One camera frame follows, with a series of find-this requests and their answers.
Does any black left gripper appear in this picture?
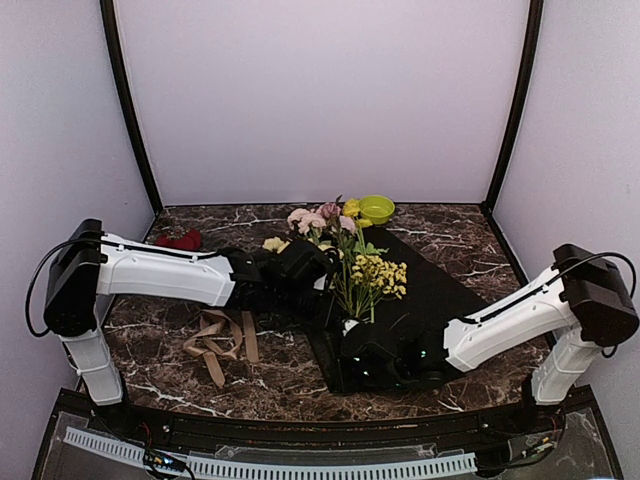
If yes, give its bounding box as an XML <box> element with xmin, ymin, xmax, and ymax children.
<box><xmin>272</xmin><ymin>286</ymin><xmax>340</xmax><ymax>330</ymax></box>

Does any pink fake flower stem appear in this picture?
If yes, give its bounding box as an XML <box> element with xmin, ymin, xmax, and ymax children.
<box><xmin>317</xmin><ymin>195</ymin><xmax>357</xmax><ymax>251</ymax></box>
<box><xmin>287</xmin><ymin>208</ymin><xmax>326</xmax><ymax>236</ymax></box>

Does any black wrapping paper sheet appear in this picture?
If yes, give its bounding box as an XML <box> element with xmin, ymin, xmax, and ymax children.
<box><xmin>305</xmin><ymin>227</ymin><xmax>488</xmax><ymax>394</ymax></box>

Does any beige ribbon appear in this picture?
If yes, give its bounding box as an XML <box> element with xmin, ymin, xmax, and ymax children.
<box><xmin>182</xmin><ymin>309</ymin><xmax>260</xmax><ymax>388</ymax></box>

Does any yellow fake flower stem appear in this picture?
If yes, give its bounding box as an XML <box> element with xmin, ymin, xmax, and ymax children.
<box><xmin>342</xmin><ymin>198</ymin><xmax>388</xmax><ymax>256</ymax></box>

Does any small yellow blossom spray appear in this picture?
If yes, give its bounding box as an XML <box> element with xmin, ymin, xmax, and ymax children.
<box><xmin>331</xmin><ymin>254</ymin><xmax>408</xmax><ymax>322</ymax></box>

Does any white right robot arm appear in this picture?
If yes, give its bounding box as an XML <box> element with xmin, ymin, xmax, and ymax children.
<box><xmin>341</xmin><ymin>244</ymin><xmax>639</xmax><ymax>434</ymax></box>

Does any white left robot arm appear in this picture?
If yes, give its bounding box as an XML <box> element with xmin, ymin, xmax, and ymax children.
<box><xmin>32</xmin><ymin>219</ymin><xmax>340</xmax><ymax>436</ymax></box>

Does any green bowl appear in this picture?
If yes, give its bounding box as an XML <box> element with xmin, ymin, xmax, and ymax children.
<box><xmin>358</xmin><ymin>195</ymin><xmax>396</xmax><ymax>225</ymax></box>

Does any red decorated plate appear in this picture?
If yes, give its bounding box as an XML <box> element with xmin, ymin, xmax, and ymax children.
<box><xmin>154</xmin><ymin>229</ymin><xmax>202</xmax><ymax>251</ymax></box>

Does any right circuit board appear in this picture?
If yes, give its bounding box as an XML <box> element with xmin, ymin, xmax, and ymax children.
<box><xmin>520</xmin><ymin>436</ymin><xmax>557</xmax><ymax>459</ymax></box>

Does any circuit board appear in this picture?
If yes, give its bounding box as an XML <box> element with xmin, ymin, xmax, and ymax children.
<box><xmin>520</xmin><ymin>436</ymin><xmax>557</xmax><ymax>459</ymax></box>
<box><xmin>142</xmin><ymin>449</ymin><xmax>187</xmax><ymax>474</ymax></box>

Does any left circuit board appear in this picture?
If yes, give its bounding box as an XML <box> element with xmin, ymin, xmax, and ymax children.
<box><xmin>142</xmin><ymin>449</ymin><xmax>187</xmax><ymax>474</ymax></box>

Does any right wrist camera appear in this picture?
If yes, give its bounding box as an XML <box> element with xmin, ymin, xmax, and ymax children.
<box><xmin>341</xmin><ymin>319</ymin><xmax>360</xmax><ymax>337</ymax></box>

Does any white cable duct strip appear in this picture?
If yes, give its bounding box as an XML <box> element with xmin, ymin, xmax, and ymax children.
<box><xmin>63</xmin><ymin>427</ymin><xmax>478</xmax><ymax>479</ymax></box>

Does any black front rail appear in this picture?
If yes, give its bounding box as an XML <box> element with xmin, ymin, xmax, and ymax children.
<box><xmin>131</xmin><ymin>406</ymin><xmax>519</xmax><ymax>449</ymax></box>

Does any black frame post left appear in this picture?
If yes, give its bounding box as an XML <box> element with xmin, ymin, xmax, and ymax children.
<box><xmin>99</xmin><ymin>0</ymin><xmax>164</xmax><ymax>216</ymax></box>

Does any black frame post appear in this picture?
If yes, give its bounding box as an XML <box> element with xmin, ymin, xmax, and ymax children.
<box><xmin>99</xmin><ymin>0</ymin><xmax>164</xmax><ymax>216</ymax></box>
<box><xmin>484</xmin><ymin>0</ymin><xmax>544</xmax><ymax>212</ymax></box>

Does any black frame post right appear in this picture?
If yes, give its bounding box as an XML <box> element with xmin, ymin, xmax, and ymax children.
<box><xmin>484</xmin><ymin>0</ymin><xmax>544</xmax><ymax>212</ymax></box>

